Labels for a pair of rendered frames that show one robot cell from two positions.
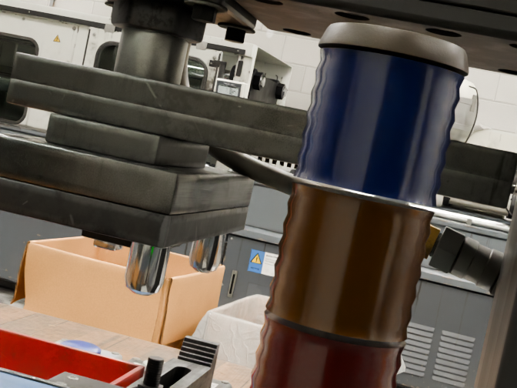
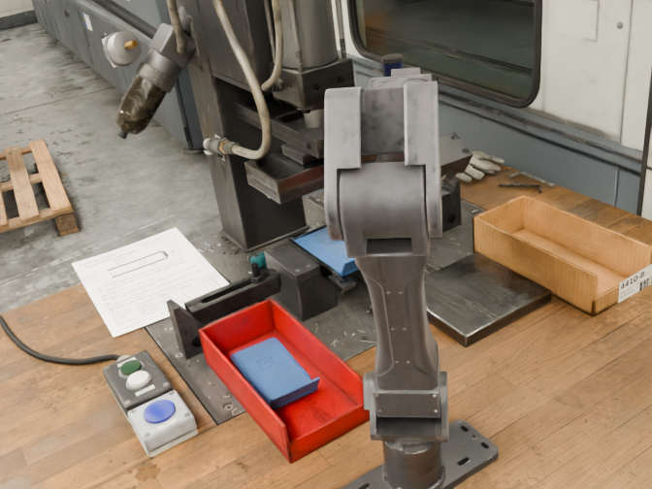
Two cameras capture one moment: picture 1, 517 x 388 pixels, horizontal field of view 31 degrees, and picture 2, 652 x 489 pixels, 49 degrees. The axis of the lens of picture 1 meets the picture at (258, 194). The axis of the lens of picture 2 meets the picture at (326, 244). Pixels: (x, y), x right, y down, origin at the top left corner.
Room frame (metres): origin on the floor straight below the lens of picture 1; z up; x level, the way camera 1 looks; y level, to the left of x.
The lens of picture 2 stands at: (1.16, 0.83, 1.53)
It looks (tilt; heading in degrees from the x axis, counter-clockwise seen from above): 29 degrees down; 231
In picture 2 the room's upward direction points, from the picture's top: 8 degrees counter-clockwise
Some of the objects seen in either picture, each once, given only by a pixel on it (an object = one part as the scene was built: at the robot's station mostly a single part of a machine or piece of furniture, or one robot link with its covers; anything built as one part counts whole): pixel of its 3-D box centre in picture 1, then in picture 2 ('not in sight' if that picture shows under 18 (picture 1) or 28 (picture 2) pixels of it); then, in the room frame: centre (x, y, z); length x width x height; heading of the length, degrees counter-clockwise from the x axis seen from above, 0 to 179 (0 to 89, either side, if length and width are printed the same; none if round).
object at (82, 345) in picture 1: (79, 353); (160, 414); (0.90, 0.14, 0.93); 0.04 x 0.04 x 0.02
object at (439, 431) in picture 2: not in sight; (406, 404); (0.75, 0.43, 1.00); 0.09 x 0.06 x 0.06; 128
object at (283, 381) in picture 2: not in sight; (273, 367); (0.74, 0.17, 0.92); 0.15 x 0.07 x 0.03; 76
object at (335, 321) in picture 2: not in sight; (327, 268); (0.48, 0.00, 0.88); 0.65 x 0.50 x 0.03; 169
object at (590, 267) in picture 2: not in sight; (557, 251); (0.27, 0.32, 0.93); 0.25 x 0.13 x 0.08; 79
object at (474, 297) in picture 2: not in sight; (472, 295); (0.43, 0.27, 0.91); 0.17 x 0.16 x 0.02; 169
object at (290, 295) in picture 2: not in sight; (336, 265); (0.52, 0.07, 0.94); 0.20 x 0.10 x 0.07; 169
